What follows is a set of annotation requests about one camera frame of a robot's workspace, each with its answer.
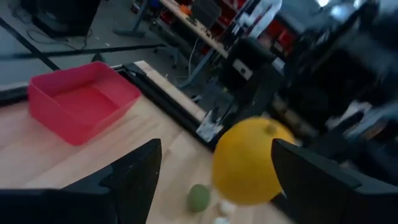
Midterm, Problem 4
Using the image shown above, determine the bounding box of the red plastic basket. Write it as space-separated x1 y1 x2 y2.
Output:
27 61 142 146

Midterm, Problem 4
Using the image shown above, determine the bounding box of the black equipment case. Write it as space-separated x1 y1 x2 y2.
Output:
20 0 102 38

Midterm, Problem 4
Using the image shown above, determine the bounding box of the wooden top workbench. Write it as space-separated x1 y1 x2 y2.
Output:
113 0 233 91

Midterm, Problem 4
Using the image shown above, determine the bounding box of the orange fruit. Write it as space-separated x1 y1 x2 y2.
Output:
211 117 296 206

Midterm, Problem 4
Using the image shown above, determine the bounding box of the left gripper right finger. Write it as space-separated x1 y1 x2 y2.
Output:
271 139 398 224

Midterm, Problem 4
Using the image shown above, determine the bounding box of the black aluminium table frame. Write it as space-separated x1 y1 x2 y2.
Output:
0 62 218 152

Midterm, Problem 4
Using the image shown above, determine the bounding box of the red storage bin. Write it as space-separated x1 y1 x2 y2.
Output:
266 18 298 47

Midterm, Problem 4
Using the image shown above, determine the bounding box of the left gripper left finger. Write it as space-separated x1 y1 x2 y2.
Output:
0 139 162 224

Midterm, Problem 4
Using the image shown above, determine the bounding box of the green lime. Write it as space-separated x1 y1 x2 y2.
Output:
186 183 211 214

